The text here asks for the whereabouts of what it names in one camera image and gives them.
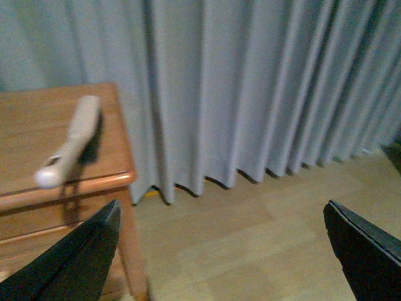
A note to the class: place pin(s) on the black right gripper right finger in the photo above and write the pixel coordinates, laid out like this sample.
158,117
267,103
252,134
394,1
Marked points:
370,257

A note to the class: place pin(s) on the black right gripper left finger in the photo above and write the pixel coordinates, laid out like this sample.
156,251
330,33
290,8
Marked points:
76,267

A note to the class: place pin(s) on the beige hand brush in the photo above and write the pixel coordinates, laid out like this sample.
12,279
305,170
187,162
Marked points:
58,168

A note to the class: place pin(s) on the wooden nightstand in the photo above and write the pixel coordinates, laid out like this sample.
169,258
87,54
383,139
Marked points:
67,221

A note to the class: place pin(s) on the grey curtain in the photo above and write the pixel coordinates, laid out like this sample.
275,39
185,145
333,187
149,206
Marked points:
210,88

